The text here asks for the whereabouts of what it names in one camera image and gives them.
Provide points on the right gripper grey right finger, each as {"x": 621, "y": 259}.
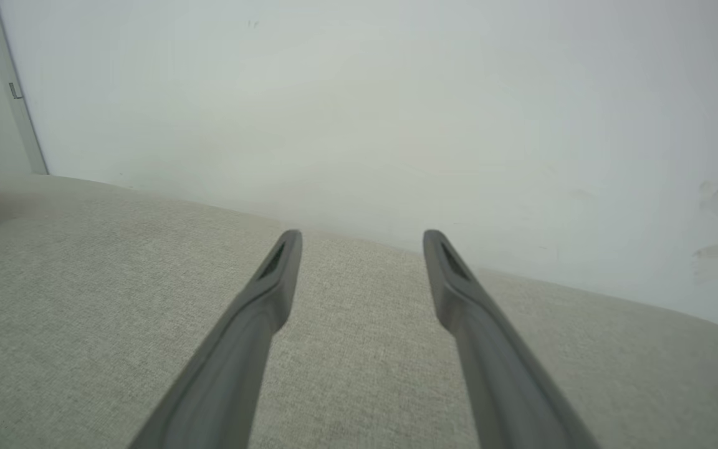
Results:
{"x": 496, "y": 368}

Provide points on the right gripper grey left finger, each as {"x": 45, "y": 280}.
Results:
{"x": 234, "y": 362}

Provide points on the light grey fabric sofa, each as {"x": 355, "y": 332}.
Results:
{"x": 359, "y": 349}

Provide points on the small metal hinge plate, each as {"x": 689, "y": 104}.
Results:
{"x": 15, "y": 91}

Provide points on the grey door frame strip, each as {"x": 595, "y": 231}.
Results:
{"x": 22, "y": 112}

